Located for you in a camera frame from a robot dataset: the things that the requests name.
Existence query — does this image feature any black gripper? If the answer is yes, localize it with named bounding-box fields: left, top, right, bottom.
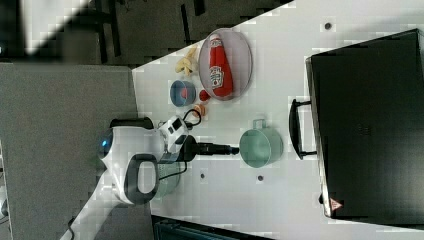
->
left=179, top=136, right=240, bottom=162

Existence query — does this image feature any green mug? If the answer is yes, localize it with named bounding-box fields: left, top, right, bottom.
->
left=239, top=119, right=284, bottom=168

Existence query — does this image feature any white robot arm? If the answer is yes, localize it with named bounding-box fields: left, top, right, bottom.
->
left=60, top=126, right=239, bottom=240

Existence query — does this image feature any orange slice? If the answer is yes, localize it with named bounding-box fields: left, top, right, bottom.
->
left=193, top=104, right=206, bottom=117

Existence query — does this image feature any red strawberry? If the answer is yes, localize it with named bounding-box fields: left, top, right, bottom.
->
left=199, top=90, right=210, bottom=101

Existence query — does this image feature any green perforated colander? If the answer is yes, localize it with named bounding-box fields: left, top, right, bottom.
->
left=155, top=163, right=181, bottom=199

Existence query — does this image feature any red ketchup bottle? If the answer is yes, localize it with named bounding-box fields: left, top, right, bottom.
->
left=209, top=34, right=233, bottom=97

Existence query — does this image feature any pink ball in bowl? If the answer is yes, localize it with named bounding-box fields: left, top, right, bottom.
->
left=180, top=88, right=187, bottom=99

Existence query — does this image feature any blue bowl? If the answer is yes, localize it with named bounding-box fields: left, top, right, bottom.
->
left=170, top=80, right=196, bottom=107

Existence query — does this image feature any black cylinder upper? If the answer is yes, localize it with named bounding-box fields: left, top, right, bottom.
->
left=109, top=117, right=154, bottom=129

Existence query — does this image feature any yellow banana bunch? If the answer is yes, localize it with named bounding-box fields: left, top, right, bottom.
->
left=174, top=45, right=198, bottom=76

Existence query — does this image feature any pink round plate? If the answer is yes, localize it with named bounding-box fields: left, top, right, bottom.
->
left=198, top=28, right=253, bottom=101

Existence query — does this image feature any black toaster oven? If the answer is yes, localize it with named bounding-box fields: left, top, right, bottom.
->
left=305, top=29, right=424, bottom=229

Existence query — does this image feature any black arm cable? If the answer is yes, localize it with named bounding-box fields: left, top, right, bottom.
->
left=158, top=108, right=203, bottom=181

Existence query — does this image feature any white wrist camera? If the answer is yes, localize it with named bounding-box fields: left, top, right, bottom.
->
left=159, top=115, right=189, bottom=153

